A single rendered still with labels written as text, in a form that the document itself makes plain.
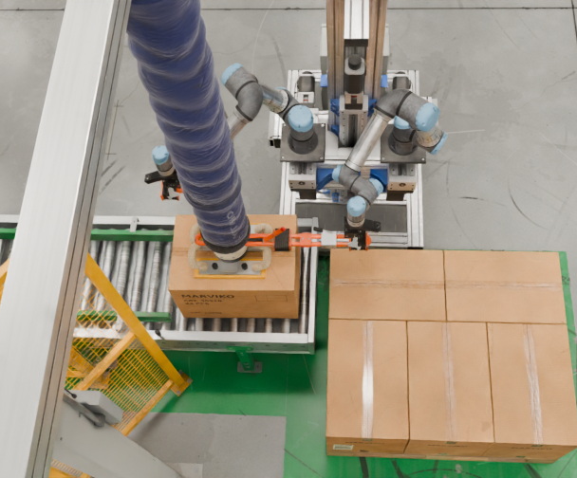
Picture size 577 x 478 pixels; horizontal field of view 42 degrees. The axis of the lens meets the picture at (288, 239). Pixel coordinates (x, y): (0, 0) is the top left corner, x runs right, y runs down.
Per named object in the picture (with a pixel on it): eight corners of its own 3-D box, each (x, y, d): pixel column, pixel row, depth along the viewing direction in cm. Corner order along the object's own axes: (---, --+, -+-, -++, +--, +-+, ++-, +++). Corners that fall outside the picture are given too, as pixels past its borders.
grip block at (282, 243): (272, 251, 346) (271, 247, 341) (273, 232, 351) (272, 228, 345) (291, 252, 346) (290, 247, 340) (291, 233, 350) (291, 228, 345)
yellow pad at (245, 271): (194, 278, 354) (192, 274, 349) (195, 259, 358) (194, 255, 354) (266, 279, 352) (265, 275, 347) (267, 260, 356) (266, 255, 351)
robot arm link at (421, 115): (424, 122, 358) (409, 86, 306) (451, 138, 353) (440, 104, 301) (410, 143, 358) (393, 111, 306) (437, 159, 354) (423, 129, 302)
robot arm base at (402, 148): (387, 129, 372) (388, 118, 363) (418, 129, 371) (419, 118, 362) (387, 155, 366) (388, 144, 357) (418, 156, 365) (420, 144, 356)
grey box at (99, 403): (69, 421, 276) (40, 402, 250) (71, 407, 279) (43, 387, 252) (121, 422, 275) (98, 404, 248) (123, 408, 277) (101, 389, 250)
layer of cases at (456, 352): (326, 450, 395) (325, 436, 359) (330, 276, 437) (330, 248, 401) (558, 459, 386) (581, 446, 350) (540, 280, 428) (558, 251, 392)
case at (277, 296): (183, 318, 389) (167, 289, 353) (190, 248, 406) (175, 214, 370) (298, 319, 385) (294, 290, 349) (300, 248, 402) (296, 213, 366)
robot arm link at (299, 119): (299, 145, 360) (297, 129, 348) (283, 126, 365) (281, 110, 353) (319, 132, 363) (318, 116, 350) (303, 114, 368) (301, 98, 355)
